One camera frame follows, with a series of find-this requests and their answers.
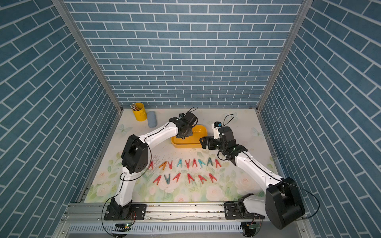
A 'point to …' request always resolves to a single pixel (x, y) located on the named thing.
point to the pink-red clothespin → (194, 162)
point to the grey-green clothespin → (210, 160)
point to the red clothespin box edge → (202, 178)
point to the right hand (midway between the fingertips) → (208, 139)
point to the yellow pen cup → (140, 114)
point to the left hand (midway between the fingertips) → (191, 134)
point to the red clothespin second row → (158, 178)
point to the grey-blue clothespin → (167, 180)
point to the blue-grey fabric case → (152, 119)
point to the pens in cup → (134, 107)
